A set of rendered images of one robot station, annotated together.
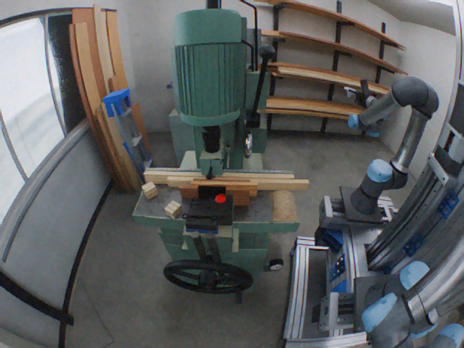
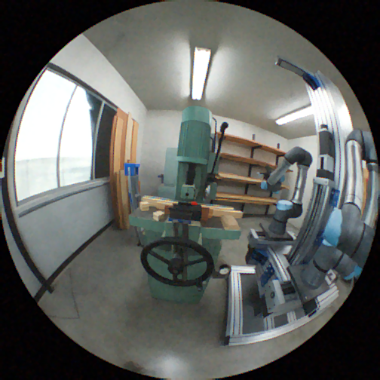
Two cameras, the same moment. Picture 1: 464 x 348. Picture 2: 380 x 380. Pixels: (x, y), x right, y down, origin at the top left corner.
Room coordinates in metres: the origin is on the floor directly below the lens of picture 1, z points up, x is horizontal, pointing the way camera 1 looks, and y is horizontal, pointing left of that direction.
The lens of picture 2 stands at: (-0.09, 0.06, 1.18)
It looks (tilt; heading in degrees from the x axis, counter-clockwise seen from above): 12 degrees down; 0
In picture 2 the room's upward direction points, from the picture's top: 7 degrees clockwise
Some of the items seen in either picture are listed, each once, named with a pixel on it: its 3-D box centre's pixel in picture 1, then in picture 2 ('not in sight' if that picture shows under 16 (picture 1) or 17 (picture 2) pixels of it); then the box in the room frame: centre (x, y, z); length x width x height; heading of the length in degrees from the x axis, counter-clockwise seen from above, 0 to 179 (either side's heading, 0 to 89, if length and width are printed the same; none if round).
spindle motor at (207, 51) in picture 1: (208, 64); (194, 136); (0.54, 0.07, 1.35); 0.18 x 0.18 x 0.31
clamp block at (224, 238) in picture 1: (210, 225); (183, 225); (0.35, 0.07, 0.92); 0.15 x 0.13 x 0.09; 88
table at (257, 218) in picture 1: (214, 214); (184, 225); (0.43, 0.06, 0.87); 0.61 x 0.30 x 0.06; 88
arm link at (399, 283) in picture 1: (409, 285); (332, 249); (0.01, -0.53, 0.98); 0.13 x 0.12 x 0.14; 13
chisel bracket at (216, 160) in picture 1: (214, 156); (188, 191); (0.56, 0.06, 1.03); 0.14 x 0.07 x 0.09; 178
